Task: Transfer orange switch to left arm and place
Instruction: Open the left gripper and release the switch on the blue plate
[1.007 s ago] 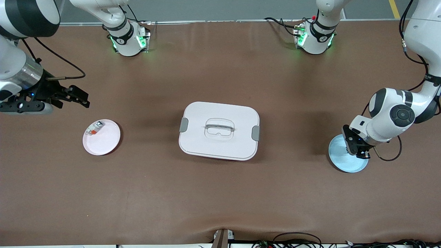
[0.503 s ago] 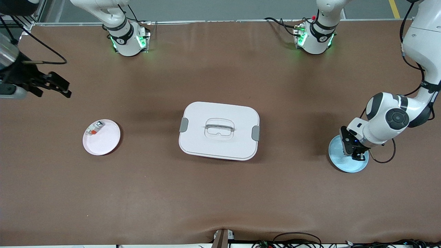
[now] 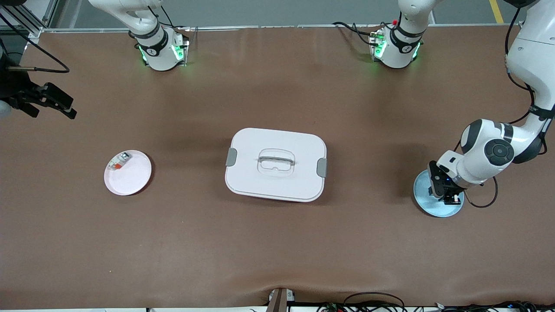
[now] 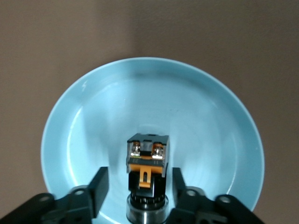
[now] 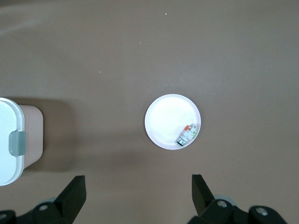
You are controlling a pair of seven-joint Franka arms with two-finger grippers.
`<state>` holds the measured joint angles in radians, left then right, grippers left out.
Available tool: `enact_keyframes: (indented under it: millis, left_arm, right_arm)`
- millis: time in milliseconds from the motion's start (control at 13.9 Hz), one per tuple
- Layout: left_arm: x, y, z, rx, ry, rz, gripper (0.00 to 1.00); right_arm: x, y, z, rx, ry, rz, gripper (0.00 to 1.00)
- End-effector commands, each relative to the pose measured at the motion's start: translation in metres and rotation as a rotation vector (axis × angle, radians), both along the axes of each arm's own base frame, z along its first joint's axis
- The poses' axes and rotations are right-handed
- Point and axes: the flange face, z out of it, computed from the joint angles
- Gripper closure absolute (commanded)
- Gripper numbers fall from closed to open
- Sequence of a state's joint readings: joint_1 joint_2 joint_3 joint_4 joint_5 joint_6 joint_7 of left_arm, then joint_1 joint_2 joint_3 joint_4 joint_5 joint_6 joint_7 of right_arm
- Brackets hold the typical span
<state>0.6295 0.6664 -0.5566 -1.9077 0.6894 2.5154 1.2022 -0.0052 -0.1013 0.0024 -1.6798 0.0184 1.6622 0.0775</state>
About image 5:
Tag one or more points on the white lidded box grey latches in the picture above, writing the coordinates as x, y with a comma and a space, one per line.
11, 144

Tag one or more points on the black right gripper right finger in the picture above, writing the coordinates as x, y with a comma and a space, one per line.
203, 196

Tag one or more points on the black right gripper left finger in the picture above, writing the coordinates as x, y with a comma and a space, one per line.
70, 198

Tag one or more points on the pink round plate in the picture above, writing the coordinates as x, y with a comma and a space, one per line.
165, 116

